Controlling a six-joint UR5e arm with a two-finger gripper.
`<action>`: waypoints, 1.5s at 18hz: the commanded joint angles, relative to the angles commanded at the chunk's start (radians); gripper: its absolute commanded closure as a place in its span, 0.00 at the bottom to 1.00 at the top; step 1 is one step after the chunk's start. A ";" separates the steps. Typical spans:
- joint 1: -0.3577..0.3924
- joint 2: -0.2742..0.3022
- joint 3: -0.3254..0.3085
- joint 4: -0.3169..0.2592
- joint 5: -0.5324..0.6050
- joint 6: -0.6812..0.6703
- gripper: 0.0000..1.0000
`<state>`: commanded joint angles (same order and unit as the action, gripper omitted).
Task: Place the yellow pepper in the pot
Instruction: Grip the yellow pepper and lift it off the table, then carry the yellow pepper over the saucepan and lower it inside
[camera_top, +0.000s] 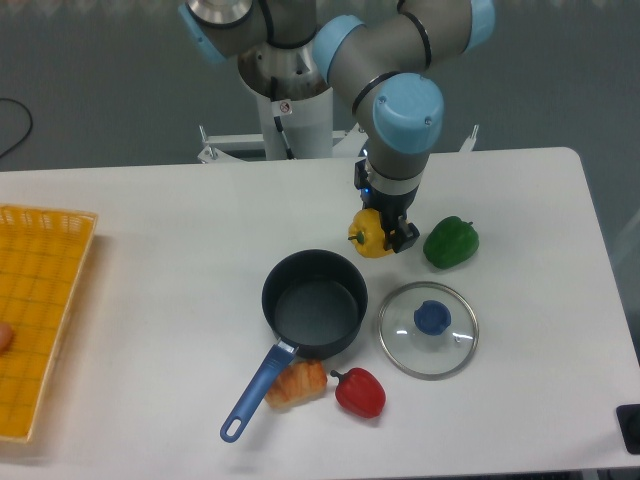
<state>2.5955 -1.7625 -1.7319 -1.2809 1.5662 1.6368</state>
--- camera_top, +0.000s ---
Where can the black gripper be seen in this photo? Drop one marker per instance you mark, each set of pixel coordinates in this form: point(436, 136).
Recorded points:
point(391, 199)

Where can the yellow bell pepper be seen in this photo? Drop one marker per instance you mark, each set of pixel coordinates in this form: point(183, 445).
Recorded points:
point(367, 235)

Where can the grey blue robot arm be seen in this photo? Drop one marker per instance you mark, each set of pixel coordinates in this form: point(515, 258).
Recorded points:
point(225, 30)

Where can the green bell pepper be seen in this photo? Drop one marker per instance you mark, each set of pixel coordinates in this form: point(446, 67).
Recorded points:
point(450, 243)

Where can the red bell pepper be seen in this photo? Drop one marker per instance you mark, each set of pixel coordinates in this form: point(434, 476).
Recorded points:
point(359, 392)

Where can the glass lid with blue knob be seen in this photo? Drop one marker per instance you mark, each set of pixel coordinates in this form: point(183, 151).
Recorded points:
point(428, 330)

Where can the croissant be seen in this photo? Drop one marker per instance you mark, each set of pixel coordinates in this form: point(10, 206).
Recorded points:
point(297, 383)

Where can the black device at table edge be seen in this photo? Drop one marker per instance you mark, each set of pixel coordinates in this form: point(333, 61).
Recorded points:
point(629, 422)

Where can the yellow woven basket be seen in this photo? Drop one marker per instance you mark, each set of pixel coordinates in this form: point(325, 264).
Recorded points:
point(43, 252)

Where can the dark pot with blue handle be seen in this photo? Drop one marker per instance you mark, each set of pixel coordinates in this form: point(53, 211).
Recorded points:
point(314, 302)

